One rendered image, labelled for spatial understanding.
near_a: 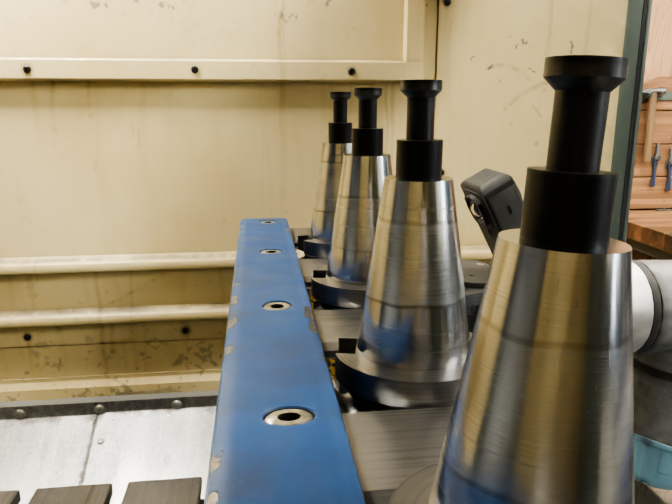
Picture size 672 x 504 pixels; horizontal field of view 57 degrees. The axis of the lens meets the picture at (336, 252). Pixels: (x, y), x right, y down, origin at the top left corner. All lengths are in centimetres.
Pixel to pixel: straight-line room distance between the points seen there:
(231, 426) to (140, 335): 82
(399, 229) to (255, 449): 9
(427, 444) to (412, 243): 7
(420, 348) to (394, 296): 2
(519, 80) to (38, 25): 68
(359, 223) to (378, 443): 15
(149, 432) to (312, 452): 85
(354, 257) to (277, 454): 17
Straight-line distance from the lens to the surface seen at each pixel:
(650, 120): 286
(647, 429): 59
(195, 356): 101
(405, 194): 22
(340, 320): 31
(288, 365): 23
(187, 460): 98
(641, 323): 52
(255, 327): 27
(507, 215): 46
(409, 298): 23
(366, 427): 21
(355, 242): 33
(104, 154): 95
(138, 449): 100
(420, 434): 21
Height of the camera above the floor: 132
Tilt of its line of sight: 13 degrees down
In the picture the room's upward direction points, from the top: straight up
